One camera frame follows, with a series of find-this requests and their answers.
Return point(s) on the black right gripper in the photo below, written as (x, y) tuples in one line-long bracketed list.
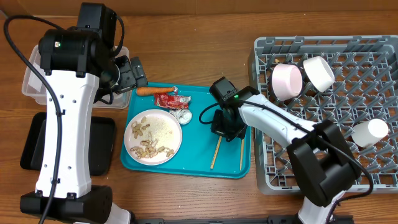
[(218, 128)]

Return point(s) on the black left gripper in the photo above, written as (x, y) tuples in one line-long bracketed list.
[(134, 75)]

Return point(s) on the wooden chopstick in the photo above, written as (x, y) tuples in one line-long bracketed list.
[(216, 152), (241, 155)]

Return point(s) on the pink bowl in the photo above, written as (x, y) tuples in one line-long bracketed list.
[(286, 81)]

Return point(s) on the white bowl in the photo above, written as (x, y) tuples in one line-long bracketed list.
[(319, 73)]

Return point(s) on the white plastic cup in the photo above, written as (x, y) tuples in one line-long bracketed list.
[(370, 132)]

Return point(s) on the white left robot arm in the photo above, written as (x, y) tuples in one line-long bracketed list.
[(78, 66)]

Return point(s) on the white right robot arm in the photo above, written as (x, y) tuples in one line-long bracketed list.
[(320, 158)]

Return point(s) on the grey dishwasher rack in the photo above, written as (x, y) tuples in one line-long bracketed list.
[(365, 87)]

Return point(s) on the orange carrot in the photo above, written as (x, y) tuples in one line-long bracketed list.
[(146, 91)]

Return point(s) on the teal plastic tray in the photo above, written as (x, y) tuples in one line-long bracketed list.
[(198, 146)]

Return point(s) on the red snack wrapper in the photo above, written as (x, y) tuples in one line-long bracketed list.
[(173, 102)]

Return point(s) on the black tray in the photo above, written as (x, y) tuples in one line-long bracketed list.
[(102, 136)]

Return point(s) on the pink plate with peanuts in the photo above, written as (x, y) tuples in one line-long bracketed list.
[(153, 137)]

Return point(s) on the clear plastic bin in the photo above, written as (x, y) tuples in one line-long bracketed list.
[(33, 87)]

